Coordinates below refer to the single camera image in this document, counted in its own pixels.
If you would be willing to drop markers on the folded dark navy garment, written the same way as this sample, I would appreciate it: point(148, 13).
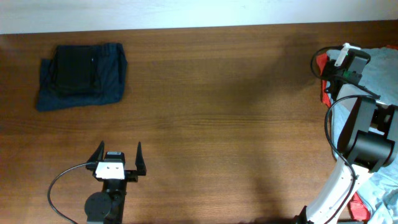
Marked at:
point(82, 75)

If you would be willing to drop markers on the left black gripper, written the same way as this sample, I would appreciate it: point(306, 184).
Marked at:
point(132, 175)

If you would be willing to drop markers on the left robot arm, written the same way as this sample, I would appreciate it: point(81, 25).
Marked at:
point(107, 205)

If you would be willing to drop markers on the light blue t-shirt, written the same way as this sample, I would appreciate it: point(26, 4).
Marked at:
point(379, 77)

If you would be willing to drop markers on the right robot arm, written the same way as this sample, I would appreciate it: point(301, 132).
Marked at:
point(367, 142)

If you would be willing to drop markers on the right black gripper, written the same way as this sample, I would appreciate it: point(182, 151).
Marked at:
point(329, 66)

